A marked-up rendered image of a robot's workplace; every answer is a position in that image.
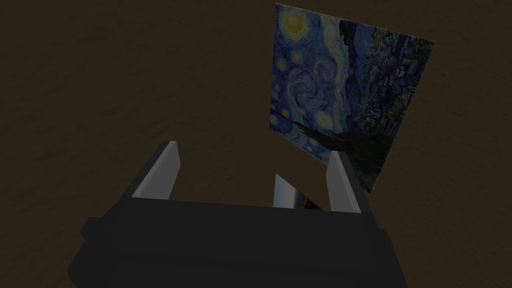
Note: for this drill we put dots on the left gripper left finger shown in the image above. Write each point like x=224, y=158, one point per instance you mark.
x=160, y=176

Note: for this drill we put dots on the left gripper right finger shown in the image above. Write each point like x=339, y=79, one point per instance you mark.
x=342, y=186

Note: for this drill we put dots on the pale grey triangular object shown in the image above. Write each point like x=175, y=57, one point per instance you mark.
x=286, y=194

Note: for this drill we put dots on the blue starry night painting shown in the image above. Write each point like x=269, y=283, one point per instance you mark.
x=340, y=84

